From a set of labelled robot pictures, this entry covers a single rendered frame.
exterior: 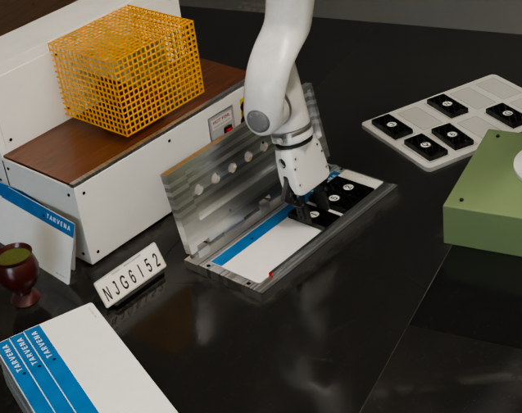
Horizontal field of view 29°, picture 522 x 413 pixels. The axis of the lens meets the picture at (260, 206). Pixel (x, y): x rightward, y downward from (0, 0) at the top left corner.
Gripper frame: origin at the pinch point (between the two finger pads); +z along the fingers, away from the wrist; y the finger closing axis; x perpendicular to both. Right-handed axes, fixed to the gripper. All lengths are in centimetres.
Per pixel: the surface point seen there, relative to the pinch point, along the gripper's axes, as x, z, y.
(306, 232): -1.2, 3.0, -4.5
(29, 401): -2, -4, -72
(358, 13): 142, 26, 189
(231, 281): 1.0, 2.8, -24.7
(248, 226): 10.2, 0.6, -9.1
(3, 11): 164, -30, 44
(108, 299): 16.0, -1.1, -42.3
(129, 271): 16.5, -3.2, -35.7
